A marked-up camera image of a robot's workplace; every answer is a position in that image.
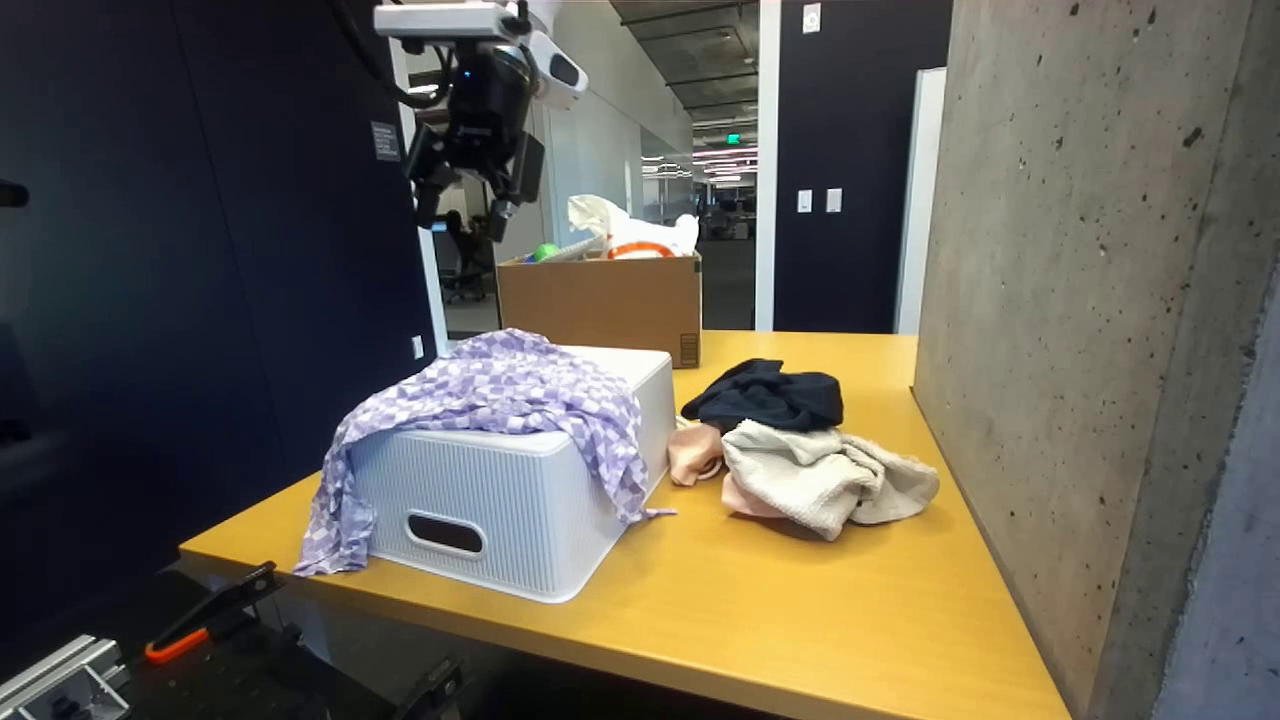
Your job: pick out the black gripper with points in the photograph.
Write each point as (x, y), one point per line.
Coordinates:
(492, 103)

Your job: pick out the purple checkered cloth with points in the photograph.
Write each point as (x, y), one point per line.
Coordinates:
(506, 386)

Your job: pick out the white plastic basket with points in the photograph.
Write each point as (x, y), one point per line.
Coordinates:
(506, 512)

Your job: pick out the pink cloth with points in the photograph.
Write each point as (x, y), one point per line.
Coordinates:
(695, 455)

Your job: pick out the dark navy cloth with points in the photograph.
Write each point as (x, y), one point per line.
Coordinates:
(766, 393)

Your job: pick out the beige terry cloth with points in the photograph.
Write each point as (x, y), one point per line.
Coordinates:
(826, 475)

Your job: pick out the green object in box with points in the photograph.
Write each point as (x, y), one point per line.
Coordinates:
(541, 250)

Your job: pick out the white orange plastic bag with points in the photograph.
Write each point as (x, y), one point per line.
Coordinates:
(625, 221)

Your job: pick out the brown cardboard box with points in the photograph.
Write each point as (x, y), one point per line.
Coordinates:
(600, 307)

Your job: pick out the white whiteboard panel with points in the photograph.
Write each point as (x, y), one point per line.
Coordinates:
(923, 185)

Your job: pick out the black orange bar clamp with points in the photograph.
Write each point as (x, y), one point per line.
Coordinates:
(206, 622)

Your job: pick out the concrete pillar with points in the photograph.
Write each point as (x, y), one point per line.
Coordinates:
(1107, 334)

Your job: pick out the small wall notice paper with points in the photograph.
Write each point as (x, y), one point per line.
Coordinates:
(387, 141)

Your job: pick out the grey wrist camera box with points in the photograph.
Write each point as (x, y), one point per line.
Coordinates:
(446, 16)

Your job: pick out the white wall switch plate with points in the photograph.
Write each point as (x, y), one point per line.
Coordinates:
(833, 200)
(804, 200)
(809, 16)

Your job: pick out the aluminium extrusion rail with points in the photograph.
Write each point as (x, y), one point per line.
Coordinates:
(60, 682)

